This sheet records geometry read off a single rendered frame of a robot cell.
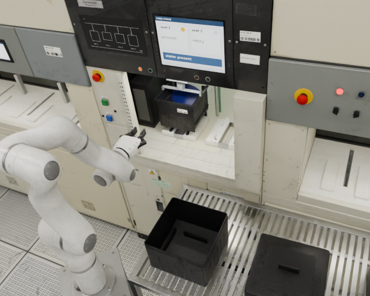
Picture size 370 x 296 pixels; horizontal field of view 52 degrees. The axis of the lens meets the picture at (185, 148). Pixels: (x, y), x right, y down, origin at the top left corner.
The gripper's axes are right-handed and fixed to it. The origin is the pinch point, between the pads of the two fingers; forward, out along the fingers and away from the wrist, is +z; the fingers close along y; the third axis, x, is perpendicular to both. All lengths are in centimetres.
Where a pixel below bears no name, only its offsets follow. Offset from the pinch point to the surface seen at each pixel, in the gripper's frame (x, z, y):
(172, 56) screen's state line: 32.7, 14.7, 14.5
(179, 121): -19.5, 34.7, 2.1
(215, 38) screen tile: 42, 15, 34
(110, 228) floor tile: -119, 14, -58
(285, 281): -33, -29, 76
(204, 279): -37, -38, 45
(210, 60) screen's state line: 32.9, 14.6, 31.2
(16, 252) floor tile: -119, -28, -112
